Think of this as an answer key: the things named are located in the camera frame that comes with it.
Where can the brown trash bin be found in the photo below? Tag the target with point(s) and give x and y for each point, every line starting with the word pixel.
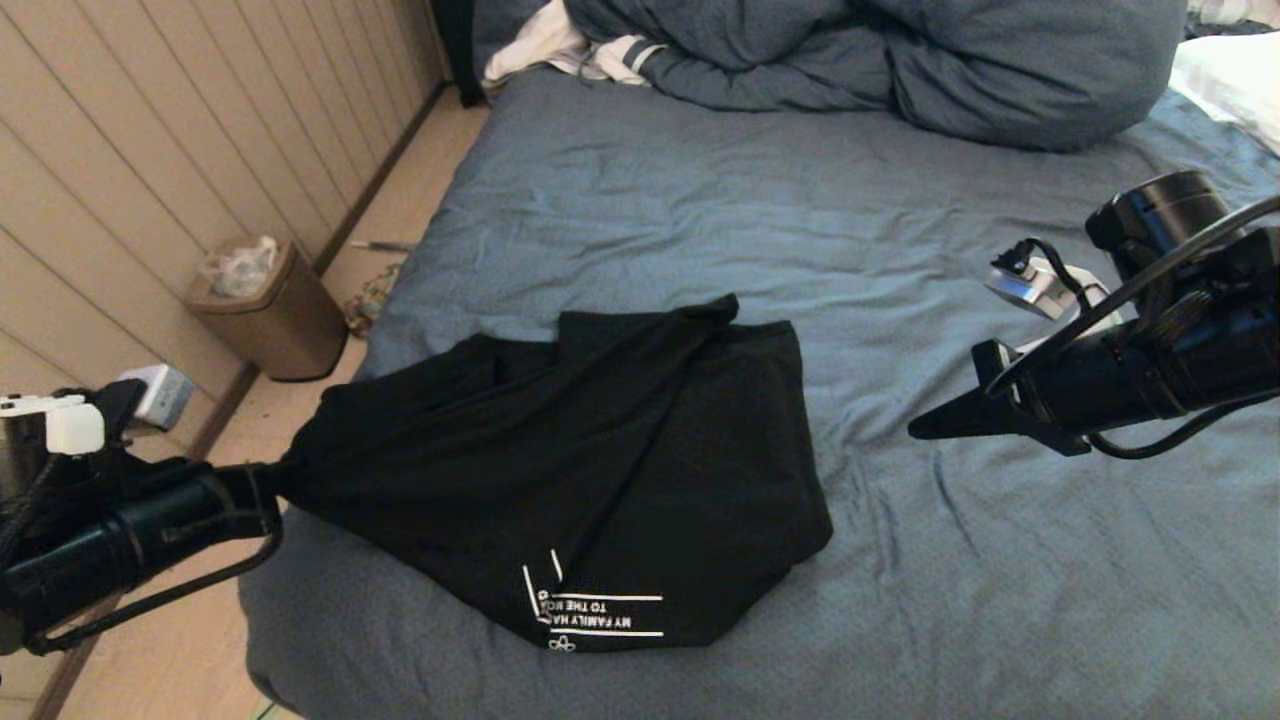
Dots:
pixel 290 330

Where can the white striped garment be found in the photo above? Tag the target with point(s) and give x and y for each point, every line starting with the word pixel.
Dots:
pixel 540 45

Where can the blue bunched duvet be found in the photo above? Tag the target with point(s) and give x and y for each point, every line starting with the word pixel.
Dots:
pixel 900 70

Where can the black bedside furniture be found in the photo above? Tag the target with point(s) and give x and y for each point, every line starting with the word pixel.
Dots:
pixel 458 50

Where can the bed with blue sheet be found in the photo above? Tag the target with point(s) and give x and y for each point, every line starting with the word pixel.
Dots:
pixel 1000 600

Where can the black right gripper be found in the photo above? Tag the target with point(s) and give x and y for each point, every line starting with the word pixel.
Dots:
pixel 1150 370

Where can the black printed t-shirt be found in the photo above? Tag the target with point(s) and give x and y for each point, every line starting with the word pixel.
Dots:
pixel 600 450

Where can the white pillow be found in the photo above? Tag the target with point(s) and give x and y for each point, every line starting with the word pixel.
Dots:
pixel 1235 80

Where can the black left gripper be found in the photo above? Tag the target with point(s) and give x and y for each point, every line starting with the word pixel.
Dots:
pixel 130 540

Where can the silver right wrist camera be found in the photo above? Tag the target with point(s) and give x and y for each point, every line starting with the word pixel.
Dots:
pixel 1030 285

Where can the clear plastic bin bag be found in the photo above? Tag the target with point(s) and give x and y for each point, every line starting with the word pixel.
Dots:
pixel 242 270

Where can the white crumpled cloth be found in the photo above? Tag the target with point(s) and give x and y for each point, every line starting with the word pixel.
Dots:
pixel 1225 10

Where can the thin dark pen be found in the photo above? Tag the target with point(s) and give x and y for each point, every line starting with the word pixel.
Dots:
pixel 385 246

